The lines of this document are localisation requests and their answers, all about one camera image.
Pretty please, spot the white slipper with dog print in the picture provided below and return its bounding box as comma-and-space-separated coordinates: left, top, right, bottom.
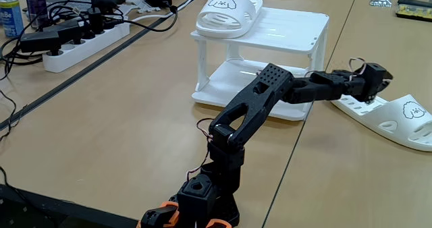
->
195, 0, 264, 39
330, 93, 432, 152

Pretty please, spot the tall purple can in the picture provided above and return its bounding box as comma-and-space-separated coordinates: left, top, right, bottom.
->
24, 0, 50, 30

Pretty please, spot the black and yellow box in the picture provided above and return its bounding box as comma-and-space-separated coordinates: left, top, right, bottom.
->
395, 0, 432, 22

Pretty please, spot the white power cable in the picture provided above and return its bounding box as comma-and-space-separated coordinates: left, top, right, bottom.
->
130, 0, 203, 24

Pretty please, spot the white printed bracket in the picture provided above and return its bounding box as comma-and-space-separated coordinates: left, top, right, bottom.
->
117, 0, 161, 17

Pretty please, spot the thin black cable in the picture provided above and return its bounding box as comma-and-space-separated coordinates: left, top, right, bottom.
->
0, 89, 28, 143

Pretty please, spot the white plastic shoe rack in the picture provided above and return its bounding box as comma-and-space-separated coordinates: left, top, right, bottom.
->
190, 3, 330, 122

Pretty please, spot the blue drink can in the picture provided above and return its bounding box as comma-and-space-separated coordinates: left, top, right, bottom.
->
0, 0, 25, 38

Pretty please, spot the white power strip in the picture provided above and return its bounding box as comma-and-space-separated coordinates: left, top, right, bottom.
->
42, 21, 132, 74

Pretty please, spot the black tangled cable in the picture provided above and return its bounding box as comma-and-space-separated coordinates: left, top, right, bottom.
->
0, 35, 45, 82

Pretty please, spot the black power plug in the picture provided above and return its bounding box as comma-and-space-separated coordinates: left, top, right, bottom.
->
86, 7, 105, 36

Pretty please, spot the black cable with ferrite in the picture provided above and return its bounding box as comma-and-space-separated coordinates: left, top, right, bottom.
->
101, 4, 179, 33

